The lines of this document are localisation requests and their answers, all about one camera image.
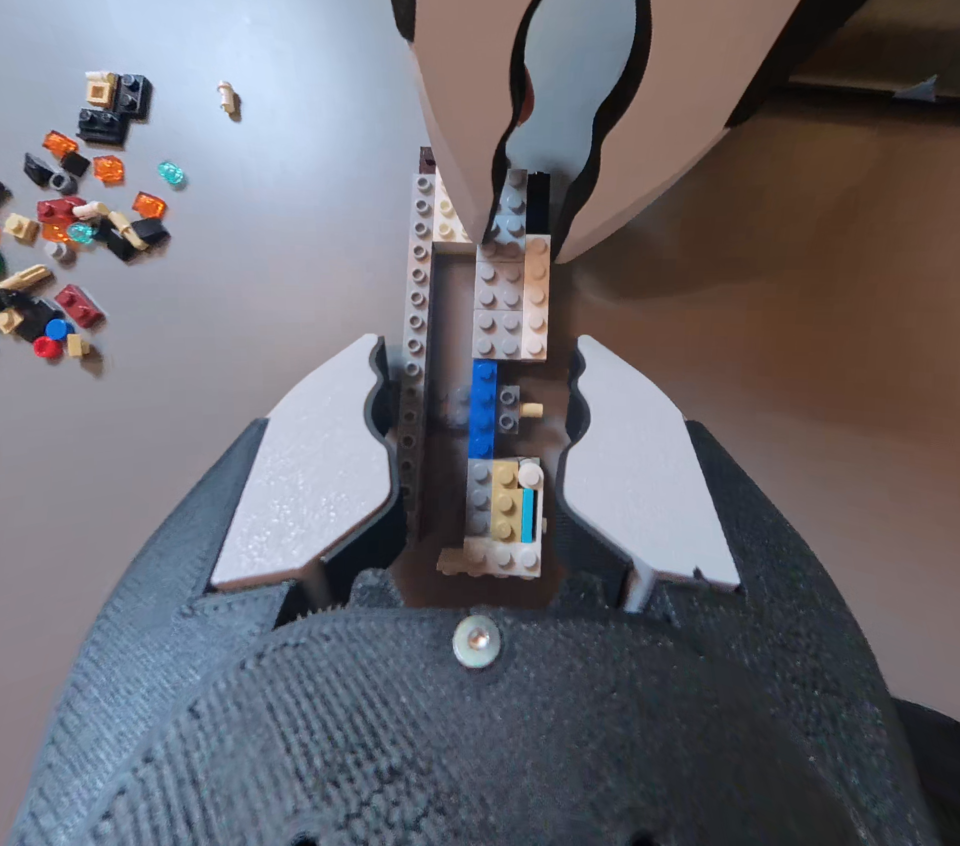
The small tan lego piece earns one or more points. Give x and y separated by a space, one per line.
229 97

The grey lego model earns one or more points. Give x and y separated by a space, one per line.
495 291

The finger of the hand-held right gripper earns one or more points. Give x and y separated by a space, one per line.
472 36
705 36

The teal transparent round stud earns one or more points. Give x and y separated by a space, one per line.
171 173

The black lego plate assembly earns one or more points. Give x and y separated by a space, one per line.
131 92

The small grey triangular scrap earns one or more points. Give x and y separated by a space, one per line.
922 90

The dark rectangular pad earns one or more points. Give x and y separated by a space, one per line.
885 36

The pile of loose lego pieces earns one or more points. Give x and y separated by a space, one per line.
79 306

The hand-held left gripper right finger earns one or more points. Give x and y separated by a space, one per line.
645 478

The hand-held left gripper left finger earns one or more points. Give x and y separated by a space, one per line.
300 486

